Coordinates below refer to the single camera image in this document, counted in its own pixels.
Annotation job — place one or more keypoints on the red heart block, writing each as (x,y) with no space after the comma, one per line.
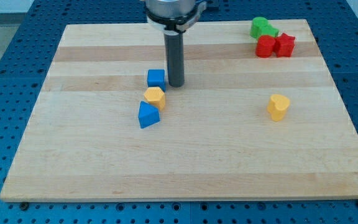
(265,46)

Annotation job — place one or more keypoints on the wooden board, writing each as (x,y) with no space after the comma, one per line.
(215,139)

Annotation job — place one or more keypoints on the green star block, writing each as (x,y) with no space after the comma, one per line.
(268,30)

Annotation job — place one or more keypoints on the blue triangle block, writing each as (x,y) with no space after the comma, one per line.
(148,115)

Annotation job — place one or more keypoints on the yellow heart block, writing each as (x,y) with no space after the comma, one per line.
(278,106)

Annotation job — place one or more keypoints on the red star block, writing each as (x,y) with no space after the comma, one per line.
(284,45)

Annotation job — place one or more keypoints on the blue perforated table plate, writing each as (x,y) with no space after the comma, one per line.
(25,63)

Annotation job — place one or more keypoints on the green cylinder block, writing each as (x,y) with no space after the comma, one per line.
(257,24)

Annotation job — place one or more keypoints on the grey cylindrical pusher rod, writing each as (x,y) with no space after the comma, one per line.
(175,60)

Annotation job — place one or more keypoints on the blue cube block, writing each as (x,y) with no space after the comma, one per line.
(156,78)

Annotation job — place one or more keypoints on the yellow hexagon block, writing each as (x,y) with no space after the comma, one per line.
(156,97)

